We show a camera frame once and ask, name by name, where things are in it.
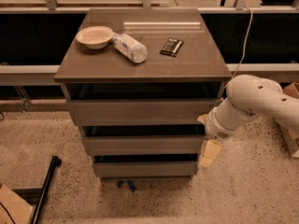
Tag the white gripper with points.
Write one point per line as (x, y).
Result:
(214, 127)

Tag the grey bottom drawer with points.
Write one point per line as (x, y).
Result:
(145, 169)

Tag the grey drawer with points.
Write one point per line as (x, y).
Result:
(138, 112)
(145, 169)
(143, 145)

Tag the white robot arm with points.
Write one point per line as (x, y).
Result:
(247, 97)

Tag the grey drawer cabinet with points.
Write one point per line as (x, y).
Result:
(152, 27)

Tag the grey top drawer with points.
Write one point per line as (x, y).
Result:
(138, 112)

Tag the grey middle drawer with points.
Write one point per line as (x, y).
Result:
(143, 145)

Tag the cardboard box right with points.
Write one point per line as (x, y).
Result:
(291, 138)

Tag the cardboard box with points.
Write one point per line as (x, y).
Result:
(13, 208)
(291, 138)

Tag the black snack packet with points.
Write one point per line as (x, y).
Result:
(171, 47)

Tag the clear plastic water bottle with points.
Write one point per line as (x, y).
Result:
(131, 48)

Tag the white paper bowl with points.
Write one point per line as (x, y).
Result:
(95, 37)

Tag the cardboard box left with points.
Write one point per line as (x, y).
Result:
(13, 208)

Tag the black metal frame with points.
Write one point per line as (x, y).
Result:
(37, 196)

